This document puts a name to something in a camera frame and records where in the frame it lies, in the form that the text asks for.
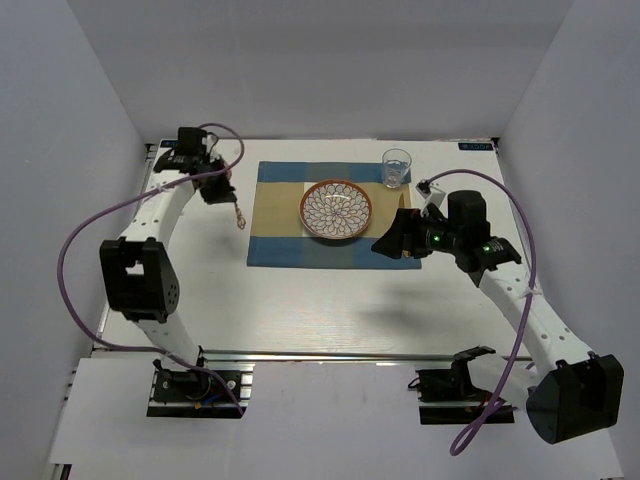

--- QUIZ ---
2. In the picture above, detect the right blue table sticker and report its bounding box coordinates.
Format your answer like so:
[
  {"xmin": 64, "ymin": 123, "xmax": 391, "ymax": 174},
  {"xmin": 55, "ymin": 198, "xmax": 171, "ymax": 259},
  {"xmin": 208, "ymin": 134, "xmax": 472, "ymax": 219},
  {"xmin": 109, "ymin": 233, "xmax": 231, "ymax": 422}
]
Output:
[{"xmin": 458, "ymin": 142, "xmax": 494, "ymax": 151}]

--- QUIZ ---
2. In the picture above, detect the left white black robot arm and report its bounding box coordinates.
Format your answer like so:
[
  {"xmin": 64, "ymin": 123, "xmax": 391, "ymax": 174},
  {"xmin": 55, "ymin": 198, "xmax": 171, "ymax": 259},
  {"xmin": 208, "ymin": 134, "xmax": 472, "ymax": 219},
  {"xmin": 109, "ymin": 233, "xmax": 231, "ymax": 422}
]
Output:
[{"xmin": 99, "ymin": 123, "xmax": 238, "ymax": 399}]

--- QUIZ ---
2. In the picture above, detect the gold knife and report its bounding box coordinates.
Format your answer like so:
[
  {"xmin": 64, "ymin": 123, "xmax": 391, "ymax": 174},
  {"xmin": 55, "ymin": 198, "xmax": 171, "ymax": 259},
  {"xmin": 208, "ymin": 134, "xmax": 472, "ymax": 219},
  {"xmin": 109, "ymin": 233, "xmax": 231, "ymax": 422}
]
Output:
[{"xmin": 398, "ymin": 194, "xmax": 413, "ymax": 258}]

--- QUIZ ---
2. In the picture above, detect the purple cable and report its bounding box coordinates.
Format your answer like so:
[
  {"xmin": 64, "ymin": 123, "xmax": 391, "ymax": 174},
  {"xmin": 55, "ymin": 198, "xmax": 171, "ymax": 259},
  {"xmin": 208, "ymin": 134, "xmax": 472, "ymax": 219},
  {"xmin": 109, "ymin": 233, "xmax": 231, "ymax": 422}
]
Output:
[
  {"xmin": 417, "ymin": 169, "xmax": 536, "ymax": 457},
  {"xmin": 56, "ymin": 122, "xmax": 246, "ymax": 416}
]

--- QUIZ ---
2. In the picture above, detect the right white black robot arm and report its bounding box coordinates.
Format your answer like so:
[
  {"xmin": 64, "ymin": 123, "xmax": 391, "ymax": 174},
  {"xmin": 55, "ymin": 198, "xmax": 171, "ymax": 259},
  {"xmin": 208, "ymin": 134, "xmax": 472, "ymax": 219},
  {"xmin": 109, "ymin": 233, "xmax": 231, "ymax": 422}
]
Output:
[{"xmin": 371, "ymin": 190, "xmax": 624, "ymax": 455}]

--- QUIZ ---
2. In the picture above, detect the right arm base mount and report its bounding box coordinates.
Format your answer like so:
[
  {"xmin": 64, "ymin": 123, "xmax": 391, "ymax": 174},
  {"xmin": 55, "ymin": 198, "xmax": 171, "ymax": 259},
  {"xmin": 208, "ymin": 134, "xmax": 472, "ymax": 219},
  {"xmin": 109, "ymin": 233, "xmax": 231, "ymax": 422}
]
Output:
[{"xmin": 407, "ymin": 369, "xmax": 492, "ymax": 426}]

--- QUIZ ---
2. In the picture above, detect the blue beige white cloth napkin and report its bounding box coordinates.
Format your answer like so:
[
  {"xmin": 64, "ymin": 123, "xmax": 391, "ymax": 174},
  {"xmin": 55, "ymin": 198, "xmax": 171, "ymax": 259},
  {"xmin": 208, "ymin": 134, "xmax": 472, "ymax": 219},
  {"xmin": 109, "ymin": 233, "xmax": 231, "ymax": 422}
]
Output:
[{"xmin": 247, "ymin": 161, "xmax": 421, "ymax": 270}]

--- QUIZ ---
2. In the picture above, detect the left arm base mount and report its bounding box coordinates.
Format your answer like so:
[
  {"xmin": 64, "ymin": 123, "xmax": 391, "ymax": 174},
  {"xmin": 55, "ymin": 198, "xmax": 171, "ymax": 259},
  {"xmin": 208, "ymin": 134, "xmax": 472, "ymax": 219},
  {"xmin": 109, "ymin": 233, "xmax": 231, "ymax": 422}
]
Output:
[{"xmin": 146, "ymin": 359, "xmax": 253, "ymax": 419}]

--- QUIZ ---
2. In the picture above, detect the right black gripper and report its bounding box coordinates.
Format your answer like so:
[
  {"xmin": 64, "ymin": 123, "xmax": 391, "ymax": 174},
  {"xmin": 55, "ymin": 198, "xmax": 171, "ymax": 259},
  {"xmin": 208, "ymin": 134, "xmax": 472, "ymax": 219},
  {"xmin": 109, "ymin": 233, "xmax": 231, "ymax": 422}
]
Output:
[{"xmin": 372, "ymin": 207, "xmax": 463, "ymax": 259}]

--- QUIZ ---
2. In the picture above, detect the floral ceramic plate orange rim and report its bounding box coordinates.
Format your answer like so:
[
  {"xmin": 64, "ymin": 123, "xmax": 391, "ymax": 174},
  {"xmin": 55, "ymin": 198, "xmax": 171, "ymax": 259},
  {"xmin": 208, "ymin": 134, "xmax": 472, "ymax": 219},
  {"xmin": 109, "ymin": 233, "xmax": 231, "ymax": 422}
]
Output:
[{"xmin": 299, "ymin": 180, "xmax": 373, "ymax": 241}]

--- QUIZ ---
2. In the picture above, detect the blue table sticker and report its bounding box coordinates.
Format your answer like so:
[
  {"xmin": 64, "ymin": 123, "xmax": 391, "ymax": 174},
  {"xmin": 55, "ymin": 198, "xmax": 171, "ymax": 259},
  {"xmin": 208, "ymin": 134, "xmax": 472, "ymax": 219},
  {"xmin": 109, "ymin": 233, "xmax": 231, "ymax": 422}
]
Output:
[
  {"xmin": 458, "ymin": 142, "xmax": 494, "ymax": 151},
  {"xmin": 159, "ymin": 139, "xmax": 178, "ymax": 149}
]

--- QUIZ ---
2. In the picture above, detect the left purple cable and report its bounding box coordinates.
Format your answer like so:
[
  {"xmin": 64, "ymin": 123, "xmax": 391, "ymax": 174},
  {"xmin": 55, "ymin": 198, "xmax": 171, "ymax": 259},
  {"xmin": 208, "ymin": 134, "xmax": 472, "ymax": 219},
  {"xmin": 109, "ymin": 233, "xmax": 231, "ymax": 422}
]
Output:
[{"xmin": 56, "ymin": 122, "xmax": 246, "ymax": 416}]

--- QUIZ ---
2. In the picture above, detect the gold fork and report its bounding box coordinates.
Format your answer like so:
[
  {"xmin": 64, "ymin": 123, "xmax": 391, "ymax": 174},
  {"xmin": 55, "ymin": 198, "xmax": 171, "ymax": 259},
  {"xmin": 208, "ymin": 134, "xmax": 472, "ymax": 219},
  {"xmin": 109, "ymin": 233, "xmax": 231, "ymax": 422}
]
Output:
[{"xmin": 234, "ymin": 202, "xmax": 247, "ymax": 230}]

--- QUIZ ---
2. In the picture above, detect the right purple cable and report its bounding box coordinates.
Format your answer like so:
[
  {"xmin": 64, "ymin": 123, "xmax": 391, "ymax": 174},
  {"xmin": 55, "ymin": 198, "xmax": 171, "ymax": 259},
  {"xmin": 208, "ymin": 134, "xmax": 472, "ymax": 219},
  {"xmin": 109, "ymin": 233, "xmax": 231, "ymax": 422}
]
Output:
[{"xmin": 417, "ymin": 169, "xmax": 536, "ymax": 457}]

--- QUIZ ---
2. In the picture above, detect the clear drinking glass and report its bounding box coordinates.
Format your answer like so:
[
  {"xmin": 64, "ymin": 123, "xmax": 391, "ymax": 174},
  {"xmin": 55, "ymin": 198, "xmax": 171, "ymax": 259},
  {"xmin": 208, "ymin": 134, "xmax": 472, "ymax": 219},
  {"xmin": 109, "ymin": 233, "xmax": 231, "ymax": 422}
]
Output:
[{"xmin": 382, "ymin": 148, "xmax": 412, "ymax": 188}]

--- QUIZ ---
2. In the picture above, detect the left blue table sticker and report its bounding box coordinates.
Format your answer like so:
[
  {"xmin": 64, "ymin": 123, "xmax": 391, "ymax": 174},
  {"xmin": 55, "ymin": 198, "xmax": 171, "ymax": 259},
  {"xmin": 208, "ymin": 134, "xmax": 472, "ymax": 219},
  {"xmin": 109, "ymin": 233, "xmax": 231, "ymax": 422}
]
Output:
[{"xmin": 159, "ymin": 139, "xmax": 178, "ymax": 149}]

